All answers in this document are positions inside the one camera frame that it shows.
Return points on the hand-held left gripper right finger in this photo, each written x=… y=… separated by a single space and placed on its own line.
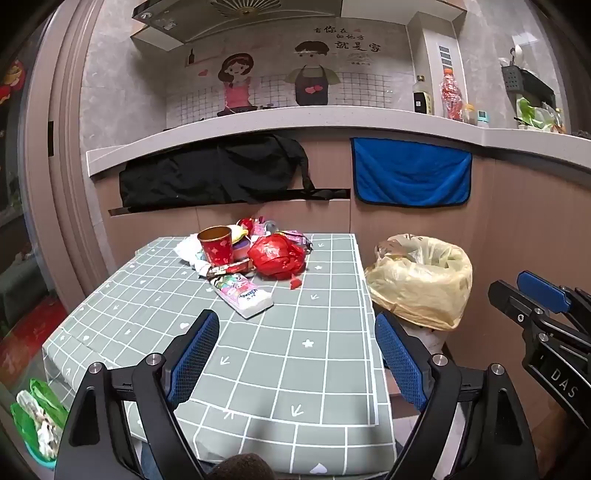
x=399 y=364

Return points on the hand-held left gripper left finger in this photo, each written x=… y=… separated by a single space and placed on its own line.
x=196 y=355

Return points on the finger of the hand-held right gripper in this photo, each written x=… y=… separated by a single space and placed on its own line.
x=545 y=290
x=512 y=302

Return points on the pink white wrapper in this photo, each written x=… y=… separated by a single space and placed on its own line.
x=242 y=295

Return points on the red brown snack wrapper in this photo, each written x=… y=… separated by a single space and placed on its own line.
x=231 y=267

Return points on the red paper cup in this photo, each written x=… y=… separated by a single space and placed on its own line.
x=217 y=251

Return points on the white plastic wrapper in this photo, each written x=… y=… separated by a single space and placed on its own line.
x=189 y=247

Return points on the purple orange bowl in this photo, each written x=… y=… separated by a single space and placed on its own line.
x=241 y=252

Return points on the small red scrap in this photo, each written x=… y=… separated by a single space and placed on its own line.
x=294 y=281

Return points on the red plastic bag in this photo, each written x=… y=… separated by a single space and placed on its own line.
x=274 y=256

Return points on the pink candy wrapper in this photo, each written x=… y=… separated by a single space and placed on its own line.
x=264 y=227

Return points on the colourful foil wrapper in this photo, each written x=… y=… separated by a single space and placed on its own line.
x=300 y=237

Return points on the person's left hand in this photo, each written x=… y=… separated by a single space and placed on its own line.
x=242 y=467

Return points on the green checked tablecloth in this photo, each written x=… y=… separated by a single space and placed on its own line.
x=277 y=369

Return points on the blue towel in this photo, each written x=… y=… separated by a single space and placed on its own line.
x=411 y=173

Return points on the red floor mat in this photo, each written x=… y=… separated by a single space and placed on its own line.
x=27 y=341

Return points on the green plastic bag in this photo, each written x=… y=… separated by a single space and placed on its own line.
x=32 y=415

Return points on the bagged green vegetables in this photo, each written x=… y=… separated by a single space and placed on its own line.
x=538 y=115

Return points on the black fabric bag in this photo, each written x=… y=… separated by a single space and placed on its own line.
x=207 y=170

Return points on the small jar with yellow cap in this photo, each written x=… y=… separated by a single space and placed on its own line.
x=469 y=115

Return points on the black dish rack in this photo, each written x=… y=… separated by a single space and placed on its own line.
x=538 y=87

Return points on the black utensil holder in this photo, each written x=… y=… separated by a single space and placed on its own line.
x=510 y=77

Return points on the plastic bottle with orange cap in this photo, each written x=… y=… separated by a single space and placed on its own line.
x=451 y=94

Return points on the dark sauce bottle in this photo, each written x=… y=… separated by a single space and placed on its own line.
x=422 y=99

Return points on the grey stone counter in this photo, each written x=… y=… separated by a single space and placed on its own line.
x=323 y=120

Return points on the red door decoration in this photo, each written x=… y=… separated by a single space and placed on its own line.
x=11 y=81

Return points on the steel range hood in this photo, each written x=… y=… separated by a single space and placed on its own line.
x=277 y=18

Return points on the white wall appliance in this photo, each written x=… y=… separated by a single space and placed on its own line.
x=438 y=69

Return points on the dark wall switch plate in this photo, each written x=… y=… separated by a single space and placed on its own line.
x=50 y=138

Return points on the cartoon wall sticker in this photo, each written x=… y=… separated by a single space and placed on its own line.
x=238 y=83

